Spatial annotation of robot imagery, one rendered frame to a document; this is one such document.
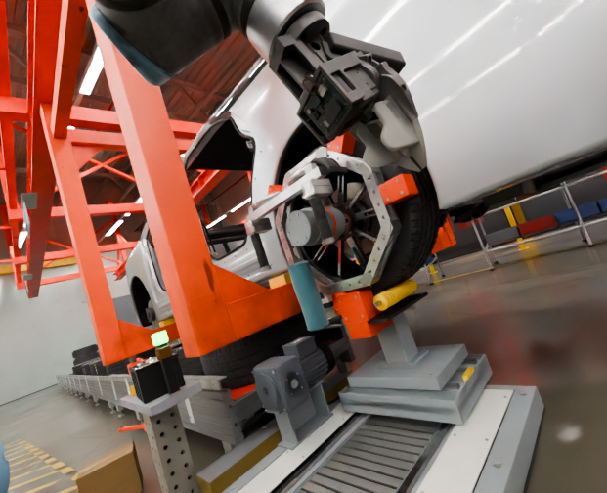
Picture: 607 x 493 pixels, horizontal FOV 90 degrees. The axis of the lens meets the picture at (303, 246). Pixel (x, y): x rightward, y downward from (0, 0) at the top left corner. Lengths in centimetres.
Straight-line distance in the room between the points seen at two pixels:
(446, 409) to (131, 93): 170
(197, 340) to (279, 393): 36
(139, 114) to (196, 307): 85
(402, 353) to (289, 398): 47
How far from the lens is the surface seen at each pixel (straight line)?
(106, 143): 379
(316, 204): 90
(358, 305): 114
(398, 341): 131
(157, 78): 44
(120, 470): 187
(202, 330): 128
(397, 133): 37
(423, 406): 122
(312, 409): 153
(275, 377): 121
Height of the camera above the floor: 67
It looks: 6 degrees up
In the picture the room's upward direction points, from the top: 19 degrees counter-clockwise
